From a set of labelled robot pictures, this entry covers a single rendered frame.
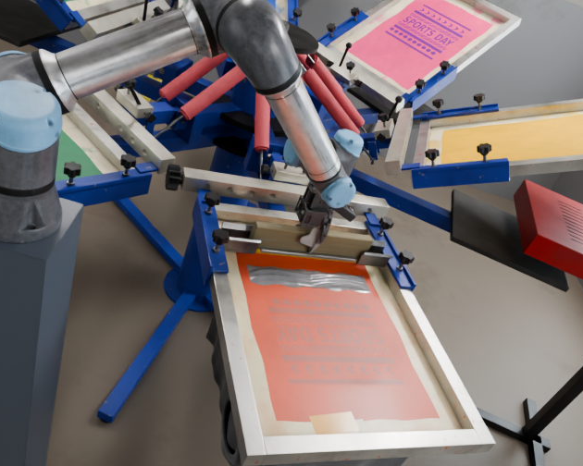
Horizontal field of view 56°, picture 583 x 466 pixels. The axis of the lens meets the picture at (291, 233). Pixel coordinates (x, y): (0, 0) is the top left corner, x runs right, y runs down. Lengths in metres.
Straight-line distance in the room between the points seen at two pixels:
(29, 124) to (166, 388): 1.61
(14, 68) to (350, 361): 0.93
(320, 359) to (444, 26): 2.05
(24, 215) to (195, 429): 1.45
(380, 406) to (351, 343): 0.18
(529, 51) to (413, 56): 2.07
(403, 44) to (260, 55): 1.93
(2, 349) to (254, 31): 0.75
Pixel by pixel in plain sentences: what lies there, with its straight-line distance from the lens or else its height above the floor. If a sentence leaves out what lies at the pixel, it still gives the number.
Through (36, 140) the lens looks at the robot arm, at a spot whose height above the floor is 1.39.
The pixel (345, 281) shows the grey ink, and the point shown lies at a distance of 1.57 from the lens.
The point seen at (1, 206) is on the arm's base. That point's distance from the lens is 1.01.
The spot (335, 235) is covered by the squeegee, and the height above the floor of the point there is 1.06.
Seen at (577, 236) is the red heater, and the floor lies 1.10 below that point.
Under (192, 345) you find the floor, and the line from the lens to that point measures 2.53.
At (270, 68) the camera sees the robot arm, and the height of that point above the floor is 1.56.
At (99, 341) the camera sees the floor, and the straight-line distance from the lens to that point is 2.47.
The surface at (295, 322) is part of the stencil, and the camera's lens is 1.38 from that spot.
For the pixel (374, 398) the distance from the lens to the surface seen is 1.32.
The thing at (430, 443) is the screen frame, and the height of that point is 0.99.
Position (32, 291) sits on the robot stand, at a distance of 1.07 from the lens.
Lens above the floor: 1.88
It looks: 34 degrees down
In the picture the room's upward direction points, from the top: 23 degrees clockwise
